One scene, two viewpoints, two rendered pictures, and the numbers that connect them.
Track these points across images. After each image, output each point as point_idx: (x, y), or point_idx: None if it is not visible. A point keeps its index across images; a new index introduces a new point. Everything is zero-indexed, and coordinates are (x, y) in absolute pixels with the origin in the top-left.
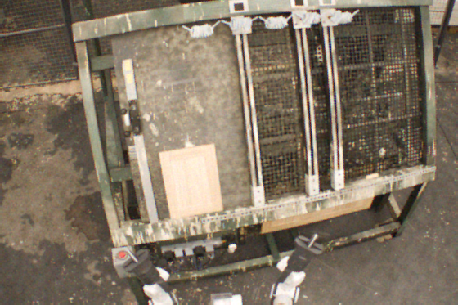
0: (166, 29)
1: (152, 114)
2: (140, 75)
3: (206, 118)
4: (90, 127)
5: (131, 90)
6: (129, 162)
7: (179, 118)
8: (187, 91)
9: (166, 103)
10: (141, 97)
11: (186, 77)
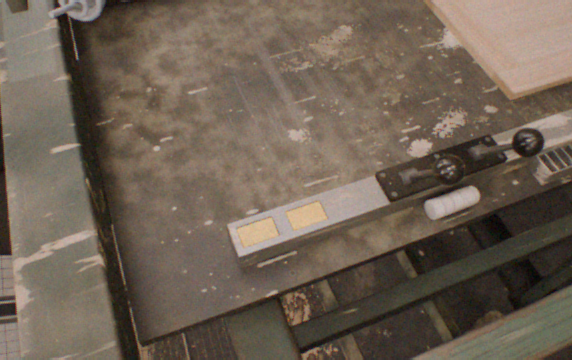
0: (113, 150)
1: (404, 135)
2: (287, 194)
3: (361, 17)
4: (567, 330)
5: (349, 199)
6: None
7: (389, 69)
8: (301, 64)
9: (356, 105)
10: (362, 174)
11: (261, 72)
